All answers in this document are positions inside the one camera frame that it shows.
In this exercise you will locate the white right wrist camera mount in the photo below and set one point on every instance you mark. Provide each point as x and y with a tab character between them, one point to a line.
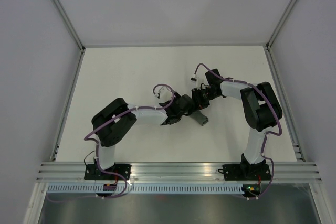
196	82

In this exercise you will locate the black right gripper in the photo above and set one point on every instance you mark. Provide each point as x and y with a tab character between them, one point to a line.
199	102

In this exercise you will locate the aluminium front rail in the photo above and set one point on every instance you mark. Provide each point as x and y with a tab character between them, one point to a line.
285	172

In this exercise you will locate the white slotted cable duct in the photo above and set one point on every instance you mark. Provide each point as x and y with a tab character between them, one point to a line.
147	188

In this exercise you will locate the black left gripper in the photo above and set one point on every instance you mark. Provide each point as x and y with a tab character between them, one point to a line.
176	97

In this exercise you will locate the grey cloth napkin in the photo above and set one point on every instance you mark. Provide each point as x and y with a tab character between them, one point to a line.
199	117

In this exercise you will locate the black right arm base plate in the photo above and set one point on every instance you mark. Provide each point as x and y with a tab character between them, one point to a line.
245	172

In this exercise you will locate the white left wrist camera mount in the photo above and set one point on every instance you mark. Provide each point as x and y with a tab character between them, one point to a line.
163	94

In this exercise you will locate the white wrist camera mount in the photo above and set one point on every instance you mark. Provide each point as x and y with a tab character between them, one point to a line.
196	82
163	94

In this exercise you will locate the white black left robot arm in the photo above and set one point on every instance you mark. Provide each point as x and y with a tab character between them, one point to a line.
112	123

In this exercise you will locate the aluminium frame post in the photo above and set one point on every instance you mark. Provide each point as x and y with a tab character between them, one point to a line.
69	26
283	19

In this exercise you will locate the aluminium right frame post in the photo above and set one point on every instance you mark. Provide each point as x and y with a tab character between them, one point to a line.
283	19

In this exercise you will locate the aluminium left frame post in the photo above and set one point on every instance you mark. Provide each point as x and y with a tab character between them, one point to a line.
69	26

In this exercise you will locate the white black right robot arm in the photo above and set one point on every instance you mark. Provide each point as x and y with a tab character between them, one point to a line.
262	113

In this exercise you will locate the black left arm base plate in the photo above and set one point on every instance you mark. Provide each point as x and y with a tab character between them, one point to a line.
118	172

